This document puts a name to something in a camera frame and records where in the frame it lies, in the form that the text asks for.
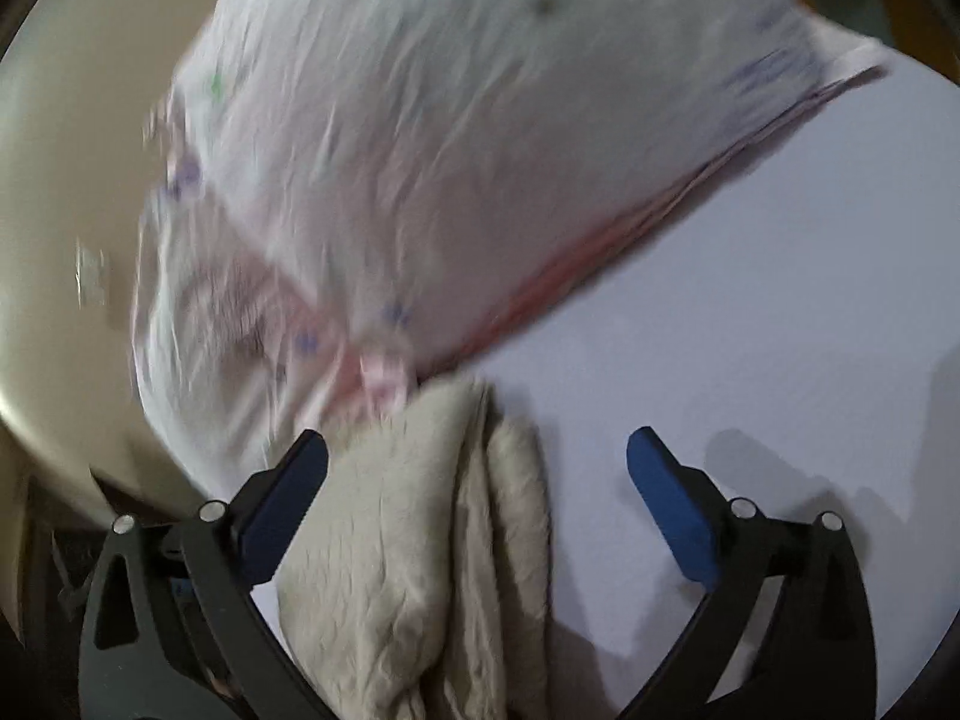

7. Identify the beige knitted garment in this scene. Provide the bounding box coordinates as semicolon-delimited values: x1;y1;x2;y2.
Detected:
275;377;551;718

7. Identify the white wall socket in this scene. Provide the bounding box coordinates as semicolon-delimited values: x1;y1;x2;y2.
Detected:
75;242;110;307

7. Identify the pink floral pillow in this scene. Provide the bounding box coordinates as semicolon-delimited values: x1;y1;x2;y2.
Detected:
130;96;413;499
164;0;885;367

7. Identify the lavender bed sheet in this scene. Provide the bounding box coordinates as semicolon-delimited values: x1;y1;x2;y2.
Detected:
472;54;958;718

